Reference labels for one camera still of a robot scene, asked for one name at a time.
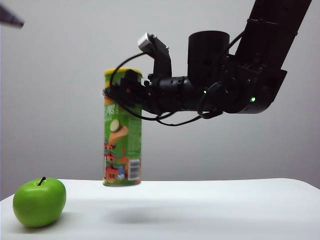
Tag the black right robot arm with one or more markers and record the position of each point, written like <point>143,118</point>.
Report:
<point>260,65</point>

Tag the green chips can yellow lid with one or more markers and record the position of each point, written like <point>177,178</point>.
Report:
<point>122,140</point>

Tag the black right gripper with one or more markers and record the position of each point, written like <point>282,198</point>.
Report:
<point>167,92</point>

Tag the green apple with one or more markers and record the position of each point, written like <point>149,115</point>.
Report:
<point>38,202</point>

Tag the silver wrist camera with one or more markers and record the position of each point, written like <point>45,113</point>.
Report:
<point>145,42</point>

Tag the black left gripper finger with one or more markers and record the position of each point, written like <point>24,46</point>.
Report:
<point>10,16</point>

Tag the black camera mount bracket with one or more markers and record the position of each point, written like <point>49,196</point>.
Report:
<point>162,60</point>

